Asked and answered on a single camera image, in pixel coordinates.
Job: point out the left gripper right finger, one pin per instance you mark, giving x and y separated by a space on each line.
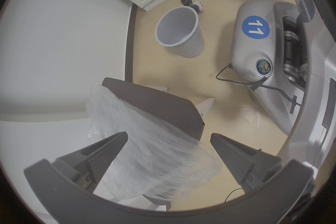
246 162

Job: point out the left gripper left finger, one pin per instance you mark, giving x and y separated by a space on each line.
89 162

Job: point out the clear plastic bag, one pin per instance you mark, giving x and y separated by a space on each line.
157 152

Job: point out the clear printed wrapper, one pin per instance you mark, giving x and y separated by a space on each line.
198 7

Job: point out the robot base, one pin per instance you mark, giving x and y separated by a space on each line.
249 55

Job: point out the white trash bin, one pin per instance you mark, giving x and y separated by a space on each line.
189 44

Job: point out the grey seat white leg stool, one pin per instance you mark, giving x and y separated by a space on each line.
162 104

